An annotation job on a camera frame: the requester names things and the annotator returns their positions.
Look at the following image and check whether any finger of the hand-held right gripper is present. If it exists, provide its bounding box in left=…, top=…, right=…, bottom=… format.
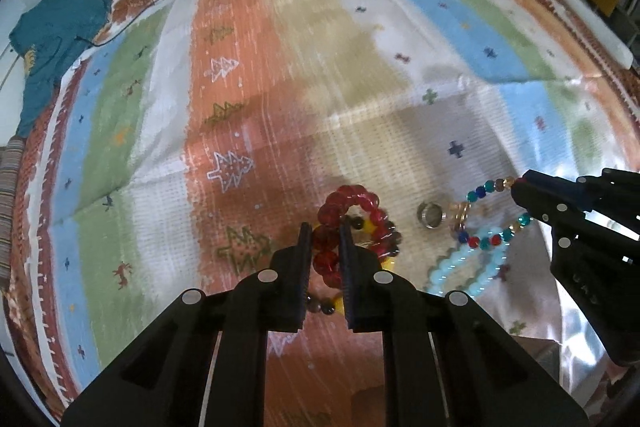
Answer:
left=521, top=168, right=640, bottom=229
left=510, top=181, right=587, bottom=234

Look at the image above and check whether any light blue bead bracelet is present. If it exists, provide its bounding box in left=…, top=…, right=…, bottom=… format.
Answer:
left=425, top=223, right=513, bottom=299

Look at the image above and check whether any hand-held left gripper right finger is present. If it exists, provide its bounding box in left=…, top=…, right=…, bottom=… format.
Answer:
left=339, top=216, right=590, bottom=427

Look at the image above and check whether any yellow and brown bead bracelet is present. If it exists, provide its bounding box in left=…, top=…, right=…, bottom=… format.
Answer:
left=305, top=216, right=403, bottom=315

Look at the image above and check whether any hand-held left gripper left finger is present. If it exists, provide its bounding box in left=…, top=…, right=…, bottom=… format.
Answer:
left=62, top=222, right=312, bottom=427

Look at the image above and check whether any teal garment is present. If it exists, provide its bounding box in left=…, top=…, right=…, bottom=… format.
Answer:
left=10, top=0, right=112, bottom=138

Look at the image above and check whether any striped pillow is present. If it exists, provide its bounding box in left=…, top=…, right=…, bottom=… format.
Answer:
left=0, top=138, right=27, bottom=290

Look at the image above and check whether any white power strip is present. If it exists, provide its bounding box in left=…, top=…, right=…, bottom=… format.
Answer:
left=557, top=0, right=636, bottom=70

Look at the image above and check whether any silver ring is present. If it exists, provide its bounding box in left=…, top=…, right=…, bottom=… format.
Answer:
left=417, top=202, right=446, bottom=229

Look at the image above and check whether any red bead bracelet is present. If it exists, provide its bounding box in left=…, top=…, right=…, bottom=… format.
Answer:
left=311, top=185, right=391, bottom=290

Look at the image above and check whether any gold ring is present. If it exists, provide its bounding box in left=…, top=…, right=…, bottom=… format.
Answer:
left=450, top=202, right=472, bottom=228

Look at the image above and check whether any multicolour bead bracelet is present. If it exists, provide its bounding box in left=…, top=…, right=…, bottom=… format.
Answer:
left=450, top=176, right=533, bottom=250

